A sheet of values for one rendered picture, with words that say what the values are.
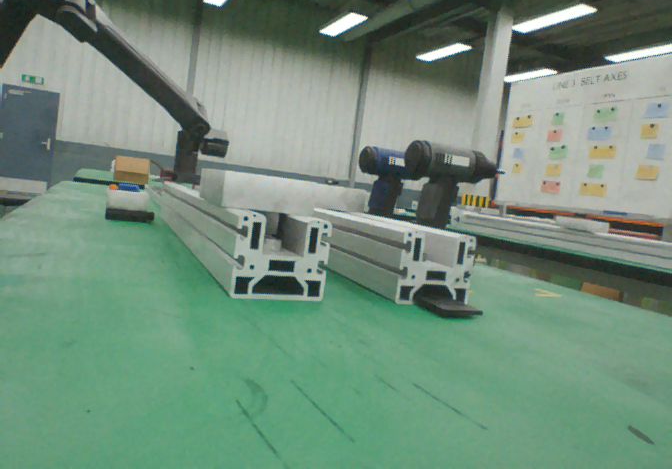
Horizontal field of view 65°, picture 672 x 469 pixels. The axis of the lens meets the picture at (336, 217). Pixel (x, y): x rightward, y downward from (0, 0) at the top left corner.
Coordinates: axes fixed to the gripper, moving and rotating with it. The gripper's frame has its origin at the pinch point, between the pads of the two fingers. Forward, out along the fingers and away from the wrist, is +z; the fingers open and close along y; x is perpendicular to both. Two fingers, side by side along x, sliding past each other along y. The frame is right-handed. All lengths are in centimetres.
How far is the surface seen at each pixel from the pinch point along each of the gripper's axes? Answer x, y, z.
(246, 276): -89, -5, 0
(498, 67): 577, 558, -244
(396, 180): -43, 37, -14
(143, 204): -25.0, -10.8, -1.8
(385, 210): -44, 35, -7
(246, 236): -88, -5, -4
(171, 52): 1089, 89, -255
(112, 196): -24.9, -16.8, -2.8
